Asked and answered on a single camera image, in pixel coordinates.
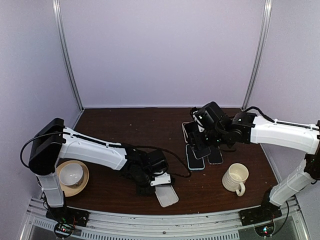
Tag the clear magsafe phone case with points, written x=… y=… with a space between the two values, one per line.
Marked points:
x=215 y=157

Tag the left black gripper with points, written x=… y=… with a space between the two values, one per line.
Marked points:
x=142 y=191

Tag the white bowl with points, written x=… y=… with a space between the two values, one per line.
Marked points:
x=71 y=174

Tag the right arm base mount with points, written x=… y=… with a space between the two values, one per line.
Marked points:
x=262 y=220

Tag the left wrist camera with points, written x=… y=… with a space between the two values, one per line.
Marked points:
x=164 y=179

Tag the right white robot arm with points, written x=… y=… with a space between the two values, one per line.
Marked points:
x=212 y=127

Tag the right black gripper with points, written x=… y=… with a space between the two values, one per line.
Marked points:
x=197 y=143

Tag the tan saucer plate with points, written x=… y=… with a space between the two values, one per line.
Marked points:
x=71 y=191

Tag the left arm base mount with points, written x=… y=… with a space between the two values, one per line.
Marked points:
x=67 y=225

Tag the purple phone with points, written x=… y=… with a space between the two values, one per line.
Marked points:
x=195 y=162
x=215 y=157

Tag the cream ribbed mug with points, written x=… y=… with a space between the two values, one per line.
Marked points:
x=235 y=178

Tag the left aluminium corner post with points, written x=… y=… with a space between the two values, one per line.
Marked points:
x=65 y=53

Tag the dark phone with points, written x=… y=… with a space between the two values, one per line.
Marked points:
x=187 y=130
x=201 y=153

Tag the light blue phone case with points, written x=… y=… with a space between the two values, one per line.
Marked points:
x=195 y=163

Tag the aluminium corner post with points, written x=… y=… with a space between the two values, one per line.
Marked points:
x=264 y=30
x=65 y=53

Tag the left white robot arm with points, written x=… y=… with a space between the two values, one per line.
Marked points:
x=57 y=141

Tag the right aluminium corner post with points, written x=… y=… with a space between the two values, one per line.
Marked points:
x=264 y=30

